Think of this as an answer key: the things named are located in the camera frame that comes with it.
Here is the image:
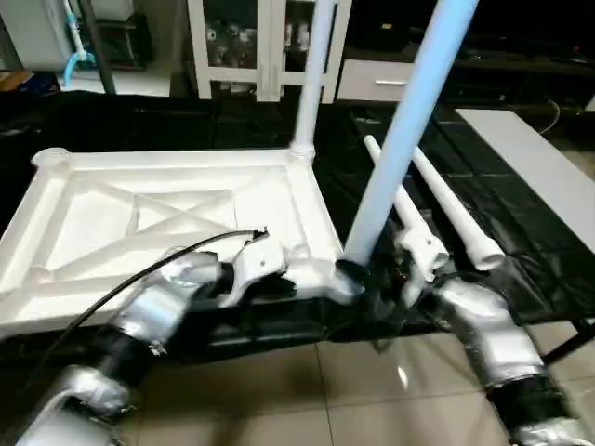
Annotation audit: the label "white plastic table top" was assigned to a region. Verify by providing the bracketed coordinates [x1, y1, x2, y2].
[0, 146, 366, 337]

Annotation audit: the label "dark equipment rack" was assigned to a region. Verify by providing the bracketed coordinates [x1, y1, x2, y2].
[100, 14, 150, 71]

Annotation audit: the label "white glass door cabinet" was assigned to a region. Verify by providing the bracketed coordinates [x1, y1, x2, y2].
[187, 0, 353, 102]

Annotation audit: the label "light blue plastic item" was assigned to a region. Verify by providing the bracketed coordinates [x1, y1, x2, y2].
[59, 0, 99, 90]

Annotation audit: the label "white plastic table leg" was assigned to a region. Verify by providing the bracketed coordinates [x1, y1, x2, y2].
[410, 148, 507, 273]
[362, 134, 434, 244]
[290, 0, 337, 160]
[334, 0, 481, 282]

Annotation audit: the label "white flat panel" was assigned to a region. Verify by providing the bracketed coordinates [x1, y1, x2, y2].
[455, 108, 595, 235]

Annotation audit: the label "black work mat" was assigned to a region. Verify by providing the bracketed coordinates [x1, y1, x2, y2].
[0, 88, 595, 349]

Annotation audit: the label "grey metal pole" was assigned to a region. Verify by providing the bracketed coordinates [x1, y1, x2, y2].
[78, 0, 118, 96]

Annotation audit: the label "white drawer unit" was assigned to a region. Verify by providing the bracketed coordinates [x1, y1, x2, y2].
[336, 58, 416, 102]

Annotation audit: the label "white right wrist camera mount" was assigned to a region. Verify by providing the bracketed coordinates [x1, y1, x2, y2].
[391, 217, 450, 291]

